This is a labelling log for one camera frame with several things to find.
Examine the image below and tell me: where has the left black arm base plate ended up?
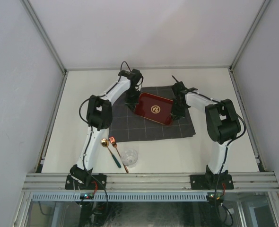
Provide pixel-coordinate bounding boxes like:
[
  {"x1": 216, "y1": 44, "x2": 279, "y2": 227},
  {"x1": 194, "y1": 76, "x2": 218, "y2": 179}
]
[{"x1": 64, "y1": 174, "x2": 107, "y2": 190}]

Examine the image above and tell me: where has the left aluminium frame post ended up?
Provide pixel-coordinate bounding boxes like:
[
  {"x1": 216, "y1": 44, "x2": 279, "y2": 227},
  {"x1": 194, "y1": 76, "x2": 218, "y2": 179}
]
[{"x1": 21, "y1": 0, "x2": 68, "y2": 75}]

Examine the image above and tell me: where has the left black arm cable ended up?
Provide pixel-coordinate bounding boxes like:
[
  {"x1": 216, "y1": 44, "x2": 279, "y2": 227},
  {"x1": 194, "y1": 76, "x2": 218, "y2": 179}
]
[{"x1": 78, "y1": 61, "x2": 132, "y2": 123}]

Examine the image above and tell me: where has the red rectangular tray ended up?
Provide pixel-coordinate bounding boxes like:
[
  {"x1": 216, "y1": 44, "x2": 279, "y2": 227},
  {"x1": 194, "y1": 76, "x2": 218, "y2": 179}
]
[{"x1": 134, "y1": 93, "x2": 173, "y2": 125}]

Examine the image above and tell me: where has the grey checked cloth napkin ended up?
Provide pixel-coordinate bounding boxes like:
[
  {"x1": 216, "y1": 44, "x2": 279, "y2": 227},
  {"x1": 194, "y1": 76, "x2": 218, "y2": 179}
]
[{"x1": 109, "y1": 93, "x2": 196, "y2": 142}]

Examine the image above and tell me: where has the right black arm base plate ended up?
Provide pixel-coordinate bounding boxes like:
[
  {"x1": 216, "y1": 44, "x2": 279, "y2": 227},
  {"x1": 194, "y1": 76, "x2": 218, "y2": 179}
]
[{"x1": 190, "y1": 175, "x2": 234, "y2": 190}]

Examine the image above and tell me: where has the aluminium frame post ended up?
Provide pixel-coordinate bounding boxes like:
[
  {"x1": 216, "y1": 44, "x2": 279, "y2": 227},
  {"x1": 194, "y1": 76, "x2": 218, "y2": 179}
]
[
  {"x1": 229, "y1": 0, "x2": 272, "y2": 71},
  {"x1": 21, "y1": 0, "x2": 68, "y2": 75}
]

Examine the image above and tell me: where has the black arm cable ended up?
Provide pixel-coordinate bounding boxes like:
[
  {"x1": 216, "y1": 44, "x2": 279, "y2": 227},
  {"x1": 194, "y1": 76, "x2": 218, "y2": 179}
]
[
  {"x1": 78, "y1": 61, "x2": 132, "y2": 123},
  {"x1": 234, "y1": 113, "x2": 246, "y2": 142}
]

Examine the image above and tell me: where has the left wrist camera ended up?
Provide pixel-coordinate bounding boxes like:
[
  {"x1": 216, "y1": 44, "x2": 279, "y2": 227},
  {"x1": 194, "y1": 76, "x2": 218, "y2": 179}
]
[{"x1": 128, "y1": 69, "x2": 144, "y2": 86}]

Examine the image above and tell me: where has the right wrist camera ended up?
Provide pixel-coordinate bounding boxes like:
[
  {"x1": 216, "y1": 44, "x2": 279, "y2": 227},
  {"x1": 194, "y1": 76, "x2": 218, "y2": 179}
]
[{"x1": 171, "y1": 75, "x2": 198, "y2": 97}]

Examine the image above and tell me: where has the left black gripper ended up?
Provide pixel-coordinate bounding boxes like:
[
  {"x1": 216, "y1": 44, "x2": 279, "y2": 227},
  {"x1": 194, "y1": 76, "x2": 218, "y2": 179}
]
[{"x1": 124, "y1": 87, "x2": 141, "y2": 113}]

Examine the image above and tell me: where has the aluminium front rail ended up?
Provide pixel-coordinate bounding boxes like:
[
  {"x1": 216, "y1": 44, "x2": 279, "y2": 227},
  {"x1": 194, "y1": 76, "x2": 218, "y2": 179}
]
[{"x1": 22, "y1": 172, "x2": 279, "y2": 192}]

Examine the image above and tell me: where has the clear glass cup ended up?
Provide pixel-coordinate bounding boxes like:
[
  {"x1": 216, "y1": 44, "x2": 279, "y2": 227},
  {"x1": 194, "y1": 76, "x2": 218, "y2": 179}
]
[{"x1": 121, "y1": 148, "x2": 139, "y2": 168}]

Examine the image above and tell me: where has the gold spoon green handle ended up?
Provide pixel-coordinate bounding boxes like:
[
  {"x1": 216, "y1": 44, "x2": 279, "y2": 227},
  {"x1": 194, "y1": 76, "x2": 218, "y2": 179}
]
[{"x1": 101, "y1": 138, "x2": 122, "y2": 168}]

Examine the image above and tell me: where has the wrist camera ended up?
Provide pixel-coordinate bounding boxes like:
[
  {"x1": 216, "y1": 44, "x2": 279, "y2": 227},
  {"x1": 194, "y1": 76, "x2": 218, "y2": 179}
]
[
  {"x1": 171, "y1": 75, "x2": 198, "y2": 97},
  {"x1": 128, "y1": 69, "x2": 144, "y2": 86}
]

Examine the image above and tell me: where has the right aluminium frame post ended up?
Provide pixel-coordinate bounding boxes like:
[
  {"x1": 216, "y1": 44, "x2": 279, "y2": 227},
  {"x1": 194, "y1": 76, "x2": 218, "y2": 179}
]
[{"x1": 229, "y1": 0, "x2": 272, "y2": 71}]

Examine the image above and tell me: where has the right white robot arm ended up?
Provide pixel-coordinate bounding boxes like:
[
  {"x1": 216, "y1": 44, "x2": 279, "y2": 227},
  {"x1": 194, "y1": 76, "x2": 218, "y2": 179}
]
[{"x1": 171, "y1": 90, "x2": 246, "y2": 189}]

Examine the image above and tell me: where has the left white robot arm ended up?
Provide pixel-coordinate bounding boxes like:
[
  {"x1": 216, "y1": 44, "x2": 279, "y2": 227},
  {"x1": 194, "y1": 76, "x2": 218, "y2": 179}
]
[{"x1": 70, "y1": 75, "x2": 143, "y2": 189}]

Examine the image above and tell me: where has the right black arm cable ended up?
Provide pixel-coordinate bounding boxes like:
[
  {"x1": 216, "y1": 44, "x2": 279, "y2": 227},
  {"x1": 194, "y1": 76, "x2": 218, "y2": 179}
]
[{"x1": 234, "y1": 113, "x2": 246, "y2": 142}]

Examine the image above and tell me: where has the grey slotted cable duct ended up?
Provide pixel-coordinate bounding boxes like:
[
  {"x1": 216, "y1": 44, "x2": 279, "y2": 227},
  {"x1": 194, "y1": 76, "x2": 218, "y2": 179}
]
[{"x1": 32, "y1": 192, "x2": 208, "y2": 202}]

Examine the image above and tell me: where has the rose gold fork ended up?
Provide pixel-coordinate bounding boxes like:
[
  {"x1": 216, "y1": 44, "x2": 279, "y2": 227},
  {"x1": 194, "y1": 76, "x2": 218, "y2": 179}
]
[{"x1": 109, "y1": 137, "x2": 129, "y2": 174}]

